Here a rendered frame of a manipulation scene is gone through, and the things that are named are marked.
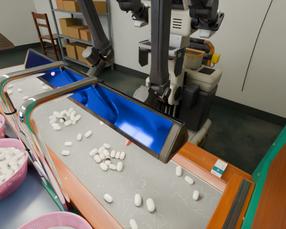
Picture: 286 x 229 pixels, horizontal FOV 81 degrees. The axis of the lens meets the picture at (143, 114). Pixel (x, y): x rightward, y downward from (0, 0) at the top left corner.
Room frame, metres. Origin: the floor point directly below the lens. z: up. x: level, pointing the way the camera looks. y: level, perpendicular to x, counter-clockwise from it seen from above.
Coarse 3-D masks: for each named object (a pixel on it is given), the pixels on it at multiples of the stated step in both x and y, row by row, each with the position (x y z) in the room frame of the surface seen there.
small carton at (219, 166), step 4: (220, 160) 0.41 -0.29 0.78; (216, 164) 0.39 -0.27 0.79; (220, 164) 0.39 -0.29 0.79; (224, 164) 0.40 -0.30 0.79; (212, 168) 0.38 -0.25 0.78; (216, 168) 0.38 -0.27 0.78; (220, 168) 0.38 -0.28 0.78; (224, 168) 0.38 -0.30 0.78; (212, 172) 0.37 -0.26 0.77; (216, 172) 0.36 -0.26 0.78; (220, 172) 0.36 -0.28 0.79; (220, 176) 0.35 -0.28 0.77
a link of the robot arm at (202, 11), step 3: (207, 9) 0.83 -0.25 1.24; (195, 12) 0.86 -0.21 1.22; (198, 12) 0.85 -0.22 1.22; (201, 12) 0.84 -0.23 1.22; (204, 12) 0.84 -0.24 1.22; (207, 12) 0.83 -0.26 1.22; (198, 15) 0.86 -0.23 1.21; (201, 15) 0.85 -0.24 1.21; (204, 15) 0.84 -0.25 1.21; (198, 18) 0.89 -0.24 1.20; (204, 18) 0.85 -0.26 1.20; (207, 18) 0.84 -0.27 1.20; (204, 21) 0.86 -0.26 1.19; (207, 21) 0.85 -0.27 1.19
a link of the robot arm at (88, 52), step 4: (88, 48) 0.83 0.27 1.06; (92, 48) 0.82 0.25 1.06; (84, 52) 0.82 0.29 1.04; (88, 52) 0.81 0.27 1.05; (92, 52) 0.81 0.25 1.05; (96, 52) 0.84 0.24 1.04; (100, 52) 0.85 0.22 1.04; (108, 52) 0.88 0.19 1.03; (112, 52) 0.89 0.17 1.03; (84, 56) 0.80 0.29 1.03; (88, 56) 0.79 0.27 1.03; (92, 56) 0.80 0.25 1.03; (96, 56) 0.82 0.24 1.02; (100, 56) 0.88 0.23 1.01; (104, 56) 0.87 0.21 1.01; (108, 56) 0.87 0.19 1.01; (112, 56) 0.89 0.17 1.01; (88, 60) 0.80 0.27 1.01; (92, 60) 0.81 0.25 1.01; (96, 60) 0.82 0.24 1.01; (104, 60) 0.89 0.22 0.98; (108, 60) 0.87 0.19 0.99; (92, 64) 0.82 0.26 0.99
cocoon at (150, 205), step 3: (150, 198) 0.28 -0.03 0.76; (147, 201) 0.27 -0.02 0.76; (150, 201) 0.26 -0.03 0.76; (147, 204) 0.26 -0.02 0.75; (150, 204) 0.25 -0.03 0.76; (153, 204) 0.26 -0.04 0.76; (150, 207) 0.25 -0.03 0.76; (153, 207) 0.25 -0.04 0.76; (150, 210) 0.24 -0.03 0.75; (153, 210) 0.24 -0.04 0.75
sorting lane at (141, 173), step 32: (64, 128) 0.61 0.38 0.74; (96, 128) 0.62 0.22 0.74; (64, 160) 0.42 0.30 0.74; (128, 160) 0.43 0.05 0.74; (96, 192) 0.30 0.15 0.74; (128, 192) 0.30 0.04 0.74; (160, 192) 0.31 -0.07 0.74; (192, 192) 0.31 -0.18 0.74; (128, 224) 0.21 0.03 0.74; (160, 224) 0.21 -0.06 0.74; (192, 224) 0.21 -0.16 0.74
